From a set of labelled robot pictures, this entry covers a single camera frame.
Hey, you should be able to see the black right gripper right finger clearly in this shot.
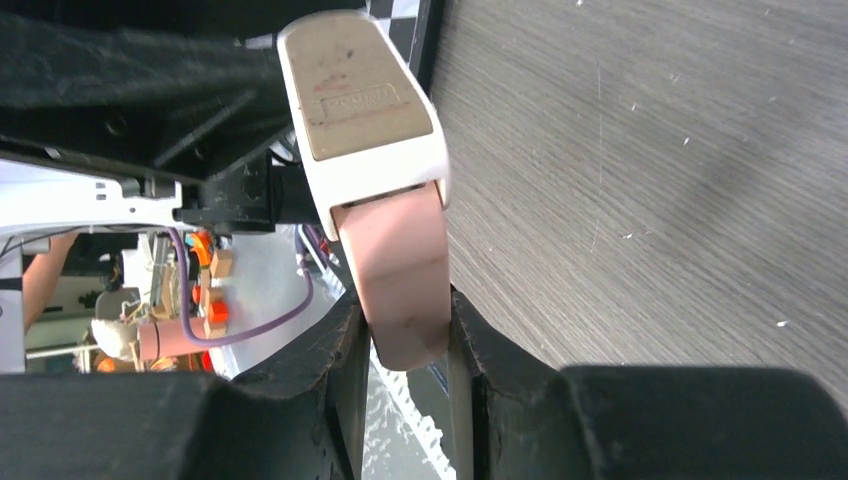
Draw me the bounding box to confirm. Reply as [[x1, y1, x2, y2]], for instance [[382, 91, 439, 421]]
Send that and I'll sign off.
[[448, 292, 847, 479]]

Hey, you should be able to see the black white checkerboard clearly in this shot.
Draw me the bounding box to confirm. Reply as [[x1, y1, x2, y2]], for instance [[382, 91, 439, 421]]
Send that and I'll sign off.
[[366, 0, 447, 94]]

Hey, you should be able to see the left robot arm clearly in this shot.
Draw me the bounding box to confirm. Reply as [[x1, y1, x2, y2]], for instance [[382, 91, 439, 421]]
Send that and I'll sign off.
[[1, 1, 364, 235]]

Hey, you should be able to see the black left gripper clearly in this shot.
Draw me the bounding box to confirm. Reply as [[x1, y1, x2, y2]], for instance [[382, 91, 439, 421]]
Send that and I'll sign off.
[[1, 1, 363, 233]]

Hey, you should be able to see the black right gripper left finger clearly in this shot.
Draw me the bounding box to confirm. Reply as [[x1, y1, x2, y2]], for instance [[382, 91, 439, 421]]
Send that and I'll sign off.
[[1, 291, 369, 479]]

